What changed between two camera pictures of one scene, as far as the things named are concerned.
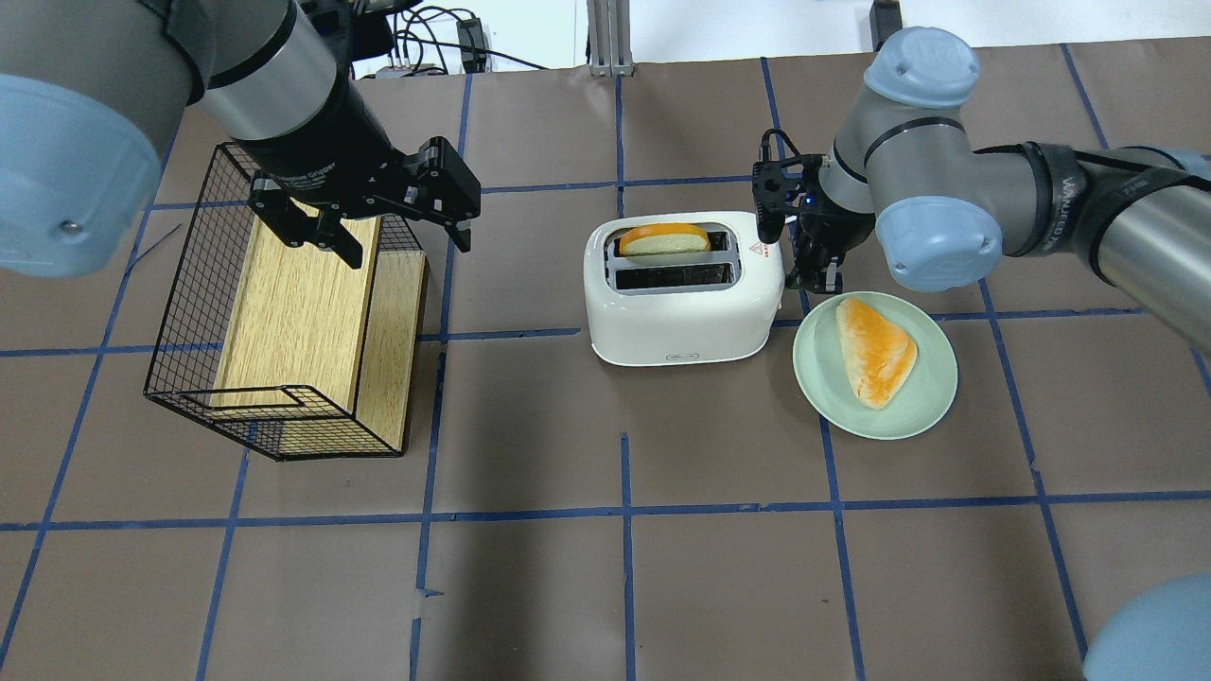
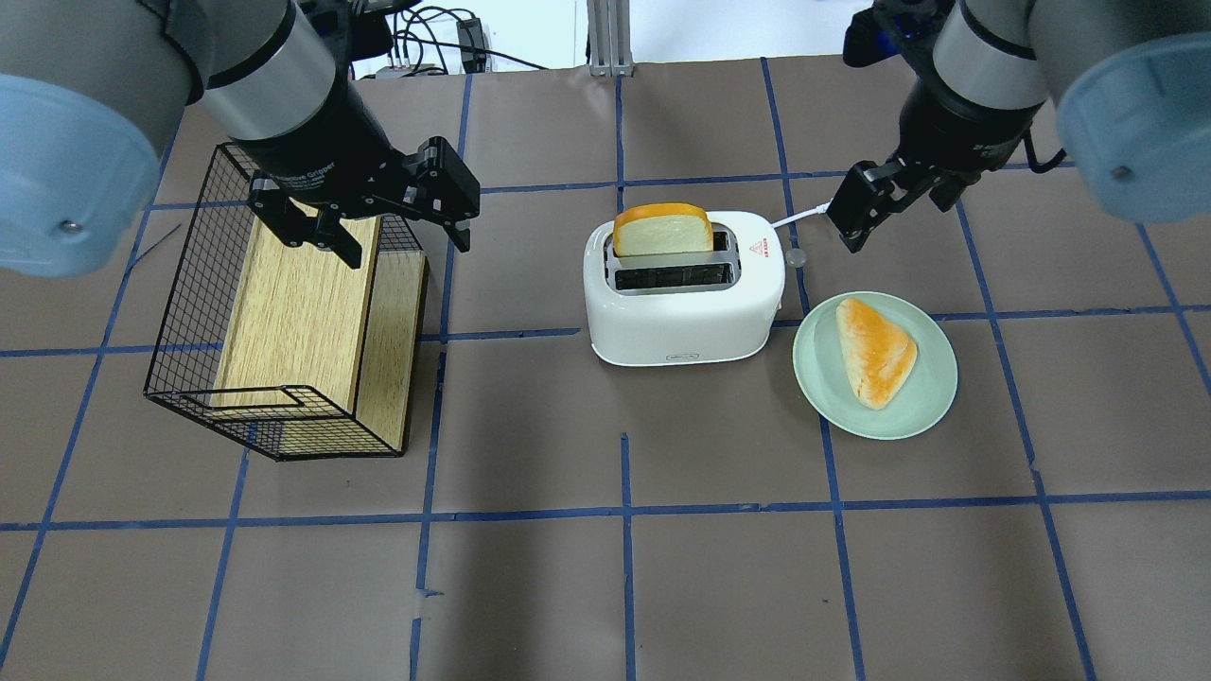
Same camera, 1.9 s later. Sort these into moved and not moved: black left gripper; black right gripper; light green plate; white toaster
Moved: black right gripper
Not moved: black left gripper; white toaster; light green plate
